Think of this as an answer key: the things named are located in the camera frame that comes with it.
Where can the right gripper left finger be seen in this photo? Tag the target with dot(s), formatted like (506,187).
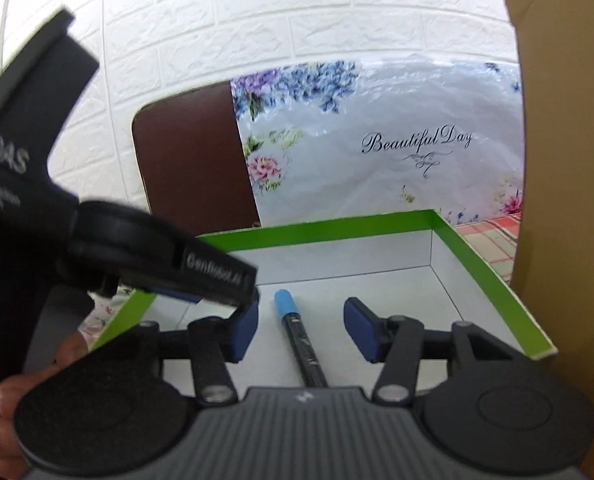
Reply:
(209,344)

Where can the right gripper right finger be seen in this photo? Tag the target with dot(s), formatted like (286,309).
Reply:
(400,344)

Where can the blue capped black marker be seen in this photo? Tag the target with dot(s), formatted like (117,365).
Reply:
(307,361)

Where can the person's left hand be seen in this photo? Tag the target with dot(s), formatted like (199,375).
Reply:
(12,463)

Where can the green cardboard box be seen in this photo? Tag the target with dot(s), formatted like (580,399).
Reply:
(413,264)

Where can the red plaid bed sheet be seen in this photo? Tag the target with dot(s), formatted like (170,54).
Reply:
(495,241)

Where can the dark brown headboard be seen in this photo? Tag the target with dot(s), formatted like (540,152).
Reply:
(191,161)

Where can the floral plastic bedding bag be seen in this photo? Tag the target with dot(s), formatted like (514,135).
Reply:
(325,140)

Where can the brown cardboard box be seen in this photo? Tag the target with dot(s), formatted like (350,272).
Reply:
(554,266)

